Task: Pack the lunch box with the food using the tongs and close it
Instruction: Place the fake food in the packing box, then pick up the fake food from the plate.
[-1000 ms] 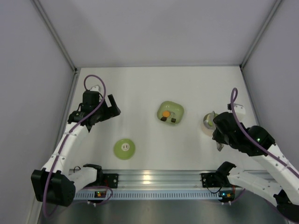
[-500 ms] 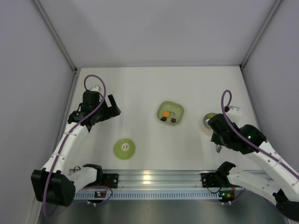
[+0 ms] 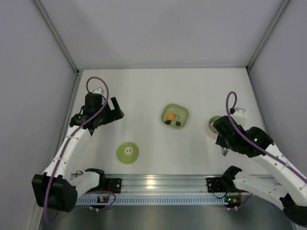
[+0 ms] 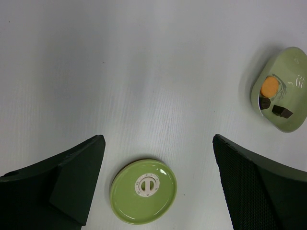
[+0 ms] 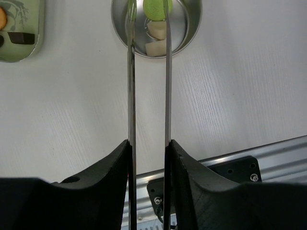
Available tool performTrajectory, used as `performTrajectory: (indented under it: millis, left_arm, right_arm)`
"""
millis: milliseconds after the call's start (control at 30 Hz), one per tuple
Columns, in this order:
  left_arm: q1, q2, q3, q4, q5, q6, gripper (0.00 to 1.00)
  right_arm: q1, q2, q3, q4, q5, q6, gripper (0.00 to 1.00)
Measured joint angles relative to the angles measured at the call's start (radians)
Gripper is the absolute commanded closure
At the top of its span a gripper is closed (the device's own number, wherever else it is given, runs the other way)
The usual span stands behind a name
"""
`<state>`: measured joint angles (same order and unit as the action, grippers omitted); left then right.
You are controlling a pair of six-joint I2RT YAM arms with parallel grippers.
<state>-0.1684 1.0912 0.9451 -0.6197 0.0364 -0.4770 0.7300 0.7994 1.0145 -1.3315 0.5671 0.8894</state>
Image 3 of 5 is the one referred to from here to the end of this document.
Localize green macaron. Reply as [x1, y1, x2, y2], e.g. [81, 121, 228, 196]
[209, 115, 221, 124]

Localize orange macaron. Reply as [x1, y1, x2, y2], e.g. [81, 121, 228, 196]
[167, 114, 175, 121]

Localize metal tongs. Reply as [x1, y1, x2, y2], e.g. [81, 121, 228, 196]
[221, 147, 229, 156]

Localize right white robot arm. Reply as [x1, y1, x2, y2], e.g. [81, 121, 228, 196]
[209, 115, 307, 227]

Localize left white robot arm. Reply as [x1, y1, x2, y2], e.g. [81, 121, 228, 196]
[32, 92, 124, 212]

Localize steel bowl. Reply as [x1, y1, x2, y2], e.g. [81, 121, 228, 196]
[207, 122, 218, 139]

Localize green round lid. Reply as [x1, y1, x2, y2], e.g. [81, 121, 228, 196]
[117, 142, 139, 164]

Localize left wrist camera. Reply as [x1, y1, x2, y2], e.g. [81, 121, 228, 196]
[92, 87, 104, 95]

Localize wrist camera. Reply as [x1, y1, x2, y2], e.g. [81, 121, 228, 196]
[231, 108, 248, 127]
[92, 87, 104, 95]

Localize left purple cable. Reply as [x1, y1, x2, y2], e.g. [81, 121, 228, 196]
[44, 77, 117, 224]

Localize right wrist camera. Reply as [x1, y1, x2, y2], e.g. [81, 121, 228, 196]
[231, 108, 248, 127]

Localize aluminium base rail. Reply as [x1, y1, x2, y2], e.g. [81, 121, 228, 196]
[68, 174, 297, 195]

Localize slotted cable duct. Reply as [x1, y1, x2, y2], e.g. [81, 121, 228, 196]
[76, 195, 227, 206]

